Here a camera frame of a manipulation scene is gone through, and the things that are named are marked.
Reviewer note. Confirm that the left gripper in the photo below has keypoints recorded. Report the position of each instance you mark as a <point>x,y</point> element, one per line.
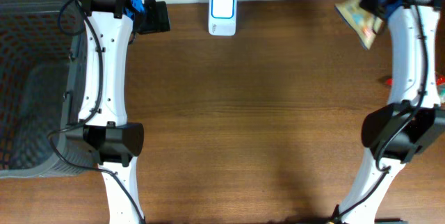
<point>159,17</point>

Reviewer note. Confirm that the yellow wet wipes pack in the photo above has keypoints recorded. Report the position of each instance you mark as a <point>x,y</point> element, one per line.
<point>365,24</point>

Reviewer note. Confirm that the red snack packet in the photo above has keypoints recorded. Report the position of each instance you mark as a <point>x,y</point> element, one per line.
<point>388,81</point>

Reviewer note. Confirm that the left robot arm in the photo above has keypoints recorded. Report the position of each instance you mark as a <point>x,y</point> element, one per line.
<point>102,128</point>

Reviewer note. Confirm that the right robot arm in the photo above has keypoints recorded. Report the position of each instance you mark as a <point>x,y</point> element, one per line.
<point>413,118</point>

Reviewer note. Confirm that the grey plastic basket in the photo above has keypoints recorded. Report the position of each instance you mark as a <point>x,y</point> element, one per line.
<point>43,71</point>

